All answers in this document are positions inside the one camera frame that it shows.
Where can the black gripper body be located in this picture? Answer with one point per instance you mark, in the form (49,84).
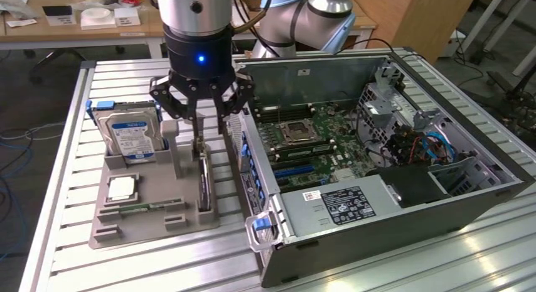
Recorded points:
(196,53)

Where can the low-profile Nvidia graphics card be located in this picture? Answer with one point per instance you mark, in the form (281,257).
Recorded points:
(205,179)

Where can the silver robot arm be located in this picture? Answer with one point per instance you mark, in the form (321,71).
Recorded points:
(194,9)

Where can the RAM slot with white latches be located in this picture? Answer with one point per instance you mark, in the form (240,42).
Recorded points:
(305,156)
(301,149)
(284,106)
(286,113)

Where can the hard disk with blue caddy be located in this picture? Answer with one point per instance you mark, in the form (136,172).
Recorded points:
(129,138)

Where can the white case sticker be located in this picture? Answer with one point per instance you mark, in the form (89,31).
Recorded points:
(304,73)

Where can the metal CPU socket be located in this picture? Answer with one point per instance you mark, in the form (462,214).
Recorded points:
(297,130)

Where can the white cube box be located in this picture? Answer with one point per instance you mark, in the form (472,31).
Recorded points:
(126,17)

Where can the red packet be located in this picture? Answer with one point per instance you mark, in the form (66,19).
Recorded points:
(130,0)

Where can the flat white box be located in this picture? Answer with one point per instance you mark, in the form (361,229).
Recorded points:
(97,25)

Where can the long black expansion slot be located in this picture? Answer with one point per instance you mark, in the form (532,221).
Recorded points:
(293,163)

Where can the green Dell motherboard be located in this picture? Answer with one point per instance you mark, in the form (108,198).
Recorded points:
(334,132)

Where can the white round bowl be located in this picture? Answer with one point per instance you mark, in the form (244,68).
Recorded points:
(96,14)

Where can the blue expansion slot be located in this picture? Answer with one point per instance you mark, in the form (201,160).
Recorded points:
(293,171)

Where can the grey plastic parts rack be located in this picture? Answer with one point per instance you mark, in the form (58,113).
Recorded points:
(166,191)

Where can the silver CPU chip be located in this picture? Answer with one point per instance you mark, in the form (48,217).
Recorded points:
(121,188)

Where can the black chair base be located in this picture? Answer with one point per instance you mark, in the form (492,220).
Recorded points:
(54,56)

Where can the silver metal disk bay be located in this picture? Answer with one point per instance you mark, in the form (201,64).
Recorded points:
(376,108)

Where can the green RAM stick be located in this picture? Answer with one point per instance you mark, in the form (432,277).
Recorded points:
(137,208)

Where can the black and white box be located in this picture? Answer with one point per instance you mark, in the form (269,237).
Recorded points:
(58,12)

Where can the silver finned chipset heatsink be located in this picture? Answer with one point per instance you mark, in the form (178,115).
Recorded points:
(345,175)

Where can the grey power supply unit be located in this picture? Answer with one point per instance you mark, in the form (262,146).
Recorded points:
(301,216)

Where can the blue case latch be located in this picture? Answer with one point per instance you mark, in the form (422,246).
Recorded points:
(260,224)

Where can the white paper card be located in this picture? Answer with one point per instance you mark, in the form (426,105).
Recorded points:
(20,22)

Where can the clear plastic bag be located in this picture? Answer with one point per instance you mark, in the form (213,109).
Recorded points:
(16,4)

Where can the wooden cabinet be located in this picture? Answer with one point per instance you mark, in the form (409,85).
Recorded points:
(418,22)

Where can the black floor stand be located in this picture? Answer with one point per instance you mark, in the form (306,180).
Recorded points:
(497,80)

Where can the dark grey PC case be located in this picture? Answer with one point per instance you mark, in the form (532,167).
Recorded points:
(418,241)

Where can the grey card retention bracket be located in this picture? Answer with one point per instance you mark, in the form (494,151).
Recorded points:
(241,73)

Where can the white table frame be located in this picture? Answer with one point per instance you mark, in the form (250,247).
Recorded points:
(498,22)

